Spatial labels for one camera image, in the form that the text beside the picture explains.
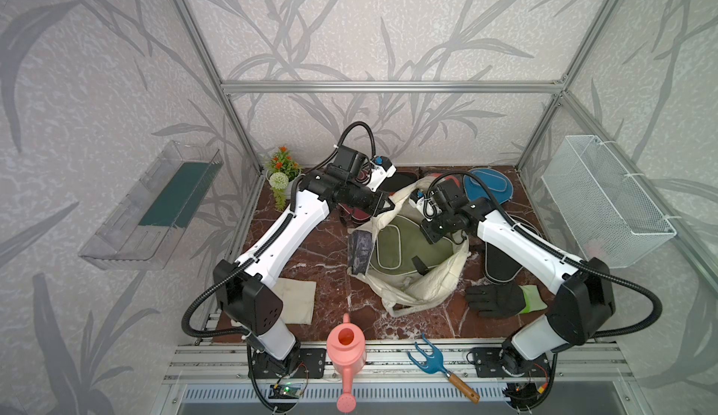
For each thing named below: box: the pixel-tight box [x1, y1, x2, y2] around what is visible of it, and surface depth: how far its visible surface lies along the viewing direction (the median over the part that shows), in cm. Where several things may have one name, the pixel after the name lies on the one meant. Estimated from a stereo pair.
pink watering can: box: [326, 313, 368, 414], surface depth 67 cm
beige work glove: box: [263, 277, 317, 326], surface depth 86 cm
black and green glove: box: [464, 283, 548, 319], surface depth 86 cm
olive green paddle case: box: [369, 215, 454, 276], surface depth 87 cm
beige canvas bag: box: [348, 186, 470, 317], surface depth 71 cm
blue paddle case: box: [462, 168, 514, 205], surface depth 114 cm
